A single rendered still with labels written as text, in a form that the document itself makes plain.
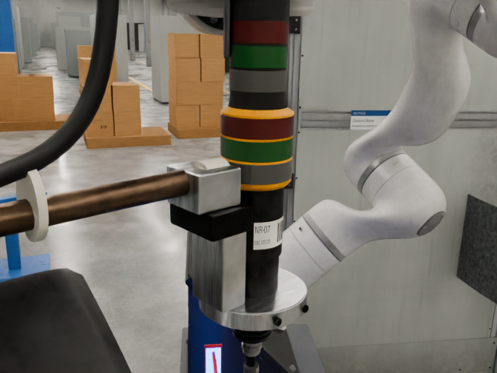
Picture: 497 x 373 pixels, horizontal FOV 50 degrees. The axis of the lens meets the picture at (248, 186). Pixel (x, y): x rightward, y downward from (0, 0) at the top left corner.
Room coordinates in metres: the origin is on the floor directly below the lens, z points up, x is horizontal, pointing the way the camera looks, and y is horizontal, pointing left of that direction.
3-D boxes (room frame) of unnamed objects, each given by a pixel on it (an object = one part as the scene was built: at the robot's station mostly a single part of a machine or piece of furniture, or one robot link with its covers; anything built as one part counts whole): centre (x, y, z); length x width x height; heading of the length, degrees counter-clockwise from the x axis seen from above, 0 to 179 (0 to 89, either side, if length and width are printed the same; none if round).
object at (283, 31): (0.31, 0.00, 1.61); 0.03 x 0.03 x 0.01
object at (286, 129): (0.31, 0.00, 1.56); 0.04 x 0.04 x 0.01
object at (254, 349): (0.31, 0.00, 1.42); 0.01 x 0.01 x 0.02
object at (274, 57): (0.31, 0.00, 1.60); 0.03 x 0.03 x 0.01
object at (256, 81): (0.31, 0.00, 1.59); 0.03 x 0.03 x 0.01
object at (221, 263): (0.30, 0.00, 1.49); 0.09 x 0.07 x 0.10; 133
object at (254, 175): (0.31, 0.00, 1.54); 0.04 x 0.04 x 0.01
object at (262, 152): (0.31, 0.00, 1.55); 0.04 x 0.04 x 0.01
